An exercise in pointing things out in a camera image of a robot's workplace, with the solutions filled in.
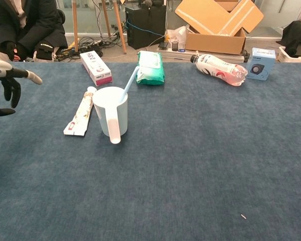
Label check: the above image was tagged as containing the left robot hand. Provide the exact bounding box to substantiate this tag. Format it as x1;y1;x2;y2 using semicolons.
0;58;43;117

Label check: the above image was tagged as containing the white floral toothpaste tube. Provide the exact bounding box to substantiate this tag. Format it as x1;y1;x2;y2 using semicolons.
63;86;98;137

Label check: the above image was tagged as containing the white cup with handle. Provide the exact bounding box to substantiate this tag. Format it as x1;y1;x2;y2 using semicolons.
92;86;129;145

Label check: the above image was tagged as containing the light blue toothbrush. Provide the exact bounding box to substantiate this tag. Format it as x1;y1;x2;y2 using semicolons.
119;66;140;104

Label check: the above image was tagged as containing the white pink toothpaste box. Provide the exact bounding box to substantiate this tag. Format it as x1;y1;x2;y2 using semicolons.
79;51;114;87

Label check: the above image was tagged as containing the open cardboard box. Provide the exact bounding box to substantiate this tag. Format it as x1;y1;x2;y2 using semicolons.
175;0;264;56

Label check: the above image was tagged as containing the light blue speaker box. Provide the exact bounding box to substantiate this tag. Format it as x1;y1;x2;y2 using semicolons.
245;47;277;81

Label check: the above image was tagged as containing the person in black jacket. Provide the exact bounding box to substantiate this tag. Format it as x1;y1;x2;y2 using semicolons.
0;0;69;63

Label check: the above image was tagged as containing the wooden leg stand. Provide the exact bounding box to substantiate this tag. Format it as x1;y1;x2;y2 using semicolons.
72;0;127;55

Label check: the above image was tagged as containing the black computer tower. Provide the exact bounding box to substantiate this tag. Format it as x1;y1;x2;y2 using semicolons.
125;5;167;50

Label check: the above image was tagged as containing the green wet wipes pack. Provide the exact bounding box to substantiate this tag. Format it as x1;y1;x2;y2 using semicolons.
136;50;166;86

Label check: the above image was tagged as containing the white plastic bag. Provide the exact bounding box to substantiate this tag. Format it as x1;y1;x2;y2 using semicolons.
166;25;189;50

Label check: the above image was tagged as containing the blue table mat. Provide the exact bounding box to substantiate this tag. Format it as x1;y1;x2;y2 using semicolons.
0;61;301;241

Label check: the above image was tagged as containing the plastic bottle with pink drink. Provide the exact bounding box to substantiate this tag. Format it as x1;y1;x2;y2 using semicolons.
190;53;248;87

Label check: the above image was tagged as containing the white plastic crate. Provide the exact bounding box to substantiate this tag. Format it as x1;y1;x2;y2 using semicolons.
277;46;301;63

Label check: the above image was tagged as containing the black cloth cover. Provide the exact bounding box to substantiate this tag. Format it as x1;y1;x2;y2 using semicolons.
280;20;301;58

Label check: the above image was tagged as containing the black cable bundle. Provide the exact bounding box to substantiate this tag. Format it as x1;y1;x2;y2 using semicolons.
57;36;127;61

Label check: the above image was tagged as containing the aluminium profile rail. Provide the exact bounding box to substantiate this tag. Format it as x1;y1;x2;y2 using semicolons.
157;47;245;63

